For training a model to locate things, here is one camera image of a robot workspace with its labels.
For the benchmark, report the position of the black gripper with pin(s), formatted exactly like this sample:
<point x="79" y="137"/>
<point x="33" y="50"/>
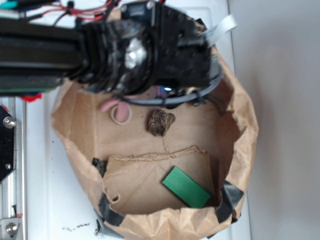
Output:
<point x="178" y="56"/>

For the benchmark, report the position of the pink plush bunny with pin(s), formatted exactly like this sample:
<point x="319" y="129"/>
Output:
<point x="120" y="111"/>

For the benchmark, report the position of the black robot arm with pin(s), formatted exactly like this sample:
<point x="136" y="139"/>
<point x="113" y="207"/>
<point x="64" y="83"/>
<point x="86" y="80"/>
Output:
<point x="122" y="52"/>

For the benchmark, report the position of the brown rough rock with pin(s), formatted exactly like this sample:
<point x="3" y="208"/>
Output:
<point x="160" y="122"/>

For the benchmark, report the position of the brown paper bag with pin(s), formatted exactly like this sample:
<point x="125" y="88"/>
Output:
<point x="121" y="167"/>

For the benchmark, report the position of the green rectangular block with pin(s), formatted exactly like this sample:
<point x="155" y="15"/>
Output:
<point x="186" y="189"/>

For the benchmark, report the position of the white plastic tray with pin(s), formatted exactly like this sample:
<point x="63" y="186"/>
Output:
<point x="57" y="207"/>

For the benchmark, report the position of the black metal bracket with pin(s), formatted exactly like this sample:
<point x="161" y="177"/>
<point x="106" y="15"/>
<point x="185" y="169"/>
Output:
<point x="7" y="143"/>

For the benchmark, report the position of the aluminium frame rail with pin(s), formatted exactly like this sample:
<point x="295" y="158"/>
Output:
<point x="13" y="197"/>

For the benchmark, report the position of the silver corner bracket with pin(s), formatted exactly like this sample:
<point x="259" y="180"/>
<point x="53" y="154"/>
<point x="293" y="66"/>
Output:
<point x="9" y="228"/>

